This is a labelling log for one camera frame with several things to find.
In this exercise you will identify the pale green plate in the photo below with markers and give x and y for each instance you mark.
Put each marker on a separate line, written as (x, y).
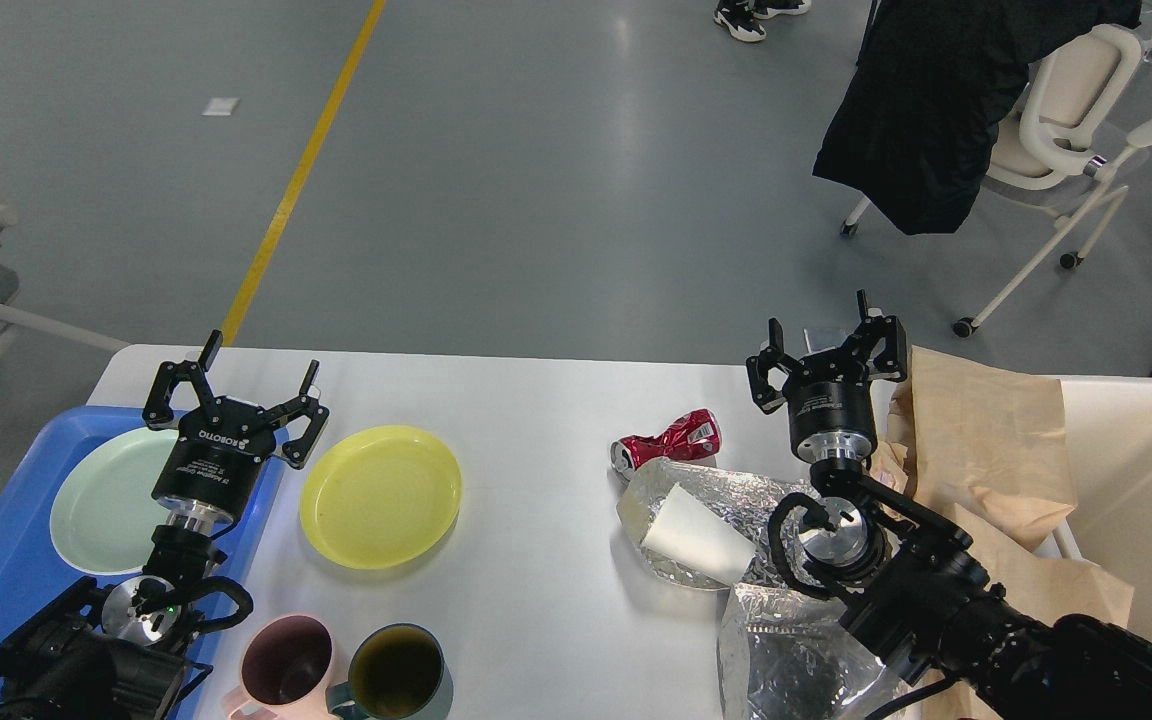
(102, 519)

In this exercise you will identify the person in dark jeans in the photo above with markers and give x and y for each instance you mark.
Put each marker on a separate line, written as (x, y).
(742, 20)

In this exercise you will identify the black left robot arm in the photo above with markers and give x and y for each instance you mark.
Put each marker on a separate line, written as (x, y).
(121, 651)

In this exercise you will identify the brown paper bag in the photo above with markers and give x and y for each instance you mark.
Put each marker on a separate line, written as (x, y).
(988, 449)

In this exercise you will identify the white paper cup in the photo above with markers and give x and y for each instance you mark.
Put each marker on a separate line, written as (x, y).
(686, 531)

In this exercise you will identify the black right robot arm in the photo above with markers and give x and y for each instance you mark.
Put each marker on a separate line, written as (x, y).
(913, 595)

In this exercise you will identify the white office chair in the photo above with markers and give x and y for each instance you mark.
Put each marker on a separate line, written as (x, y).
(1056, 152)

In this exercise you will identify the yellow plastic plate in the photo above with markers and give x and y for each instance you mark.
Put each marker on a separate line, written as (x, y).
(381, 497)

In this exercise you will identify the dark teal mug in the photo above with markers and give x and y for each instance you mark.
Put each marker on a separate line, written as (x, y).
(398, 672)

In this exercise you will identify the silver foil bag front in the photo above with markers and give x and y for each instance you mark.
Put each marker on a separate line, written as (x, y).
(783, 655)

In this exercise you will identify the pink mug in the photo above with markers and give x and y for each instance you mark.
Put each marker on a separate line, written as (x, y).
(285, 672)

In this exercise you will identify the crumpled silver foil bag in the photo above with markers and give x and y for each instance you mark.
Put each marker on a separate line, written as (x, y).
(744, 500)

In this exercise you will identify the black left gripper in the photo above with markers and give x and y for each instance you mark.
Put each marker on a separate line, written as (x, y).
(210, 463)

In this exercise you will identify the black jacket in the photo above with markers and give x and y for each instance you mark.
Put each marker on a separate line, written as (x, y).
(915, 131)

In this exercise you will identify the crushed red soda can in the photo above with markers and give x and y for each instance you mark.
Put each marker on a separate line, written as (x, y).
(693, 436)

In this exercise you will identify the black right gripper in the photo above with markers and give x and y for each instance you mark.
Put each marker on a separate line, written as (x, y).
(828, 394)

